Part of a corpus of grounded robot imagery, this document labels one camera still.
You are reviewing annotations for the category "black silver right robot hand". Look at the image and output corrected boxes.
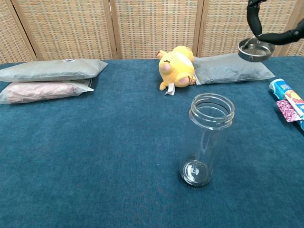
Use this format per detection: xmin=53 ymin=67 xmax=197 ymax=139
xmin=246 ymin=0 xmax=304 ymax=45

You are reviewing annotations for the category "round metal strainer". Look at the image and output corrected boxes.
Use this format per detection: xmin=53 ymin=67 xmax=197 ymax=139
xmin=237 ymin=35 xmax=276 ymax=63

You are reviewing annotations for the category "clear glass jar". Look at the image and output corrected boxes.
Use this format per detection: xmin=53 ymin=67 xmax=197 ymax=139
xmin=179 ymin=93 xmax=236 ymax=190

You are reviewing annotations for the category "plastic food wrap box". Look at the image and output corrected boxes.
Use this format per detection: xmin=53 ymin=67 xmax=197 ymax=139
xmin=268 ymin=78 xmax=304 ymax=131

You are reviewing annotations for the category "dark grey bagged garment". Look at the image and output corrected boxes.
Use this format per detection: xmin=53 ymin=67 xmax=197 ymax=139
xmin=192 ymin=53 xmax=276 ymax=86

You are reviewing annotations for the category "pink patterned small packet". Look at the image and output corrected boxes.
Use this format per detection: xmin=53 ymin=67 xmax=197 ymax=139
xmin=275 ymin=99 xmax=301 ymax=123

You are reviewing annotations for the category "yellow plush toy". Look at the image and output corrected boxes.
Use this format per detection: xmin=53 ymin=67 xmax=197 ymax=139
xmin=156 ymin=45 xmax=198 ymax=96

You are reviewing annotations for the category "woven rattan folding screen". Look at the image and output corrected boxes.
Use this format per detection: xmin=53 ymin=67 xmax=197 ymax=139
xmin=0 ymin=0 xmax=304 ymax=65

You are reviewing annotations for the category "blue table cloth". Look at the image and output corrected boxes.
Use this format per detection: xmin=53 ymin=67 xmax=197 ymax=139
xmin=0 ymin=55 xmax=304 ymax=228

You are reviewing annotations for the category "light grey bagged garment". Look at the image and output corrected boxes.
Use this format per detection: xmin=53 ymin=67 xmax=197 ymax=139
xmin=0 ymin=58 xmax=109 ymax=83

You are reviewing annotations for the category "pink bagged garment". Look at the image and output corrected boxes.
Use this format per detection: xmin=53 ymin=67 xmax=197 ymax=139
xmin=0 ymin=79 xmax=95 ymax=105

